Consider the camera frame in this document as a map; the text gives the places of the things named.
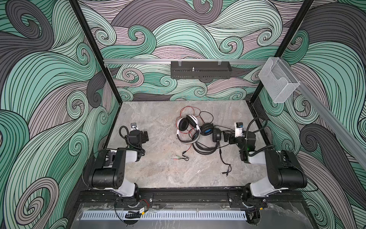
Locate black headphone cable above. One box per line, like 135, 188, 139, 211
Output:
198, 111, 239, 176

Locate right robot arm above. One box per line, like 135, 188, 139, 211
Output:
224, 117, 308, 200

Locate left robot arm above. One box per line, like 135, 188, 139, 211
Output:
88, 123, 149, 199

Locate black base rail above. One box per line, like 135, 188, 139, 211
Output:
77, 186, 304, 209

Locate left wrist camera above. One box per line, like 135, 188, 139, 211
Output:
131, 123, 138, 131

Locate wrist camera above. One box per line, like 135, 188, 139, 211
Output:
131, 123, 138, 131
234, 122, 244, 137

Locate white headphones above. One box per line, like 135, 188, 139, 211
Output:
176, 114, 201, 145

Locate clear plastic wall bin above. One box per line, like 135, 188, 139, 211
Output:
258, 57, 300, 104

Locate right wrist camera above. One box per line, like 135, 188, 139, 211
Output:
234, 122, 244, 137

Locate white slotted cable duct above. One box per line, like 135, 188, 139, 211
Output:
81, 210, 247, 221

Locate black blue headphones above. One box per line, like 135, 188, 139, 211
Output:
193, 123, 222, 155

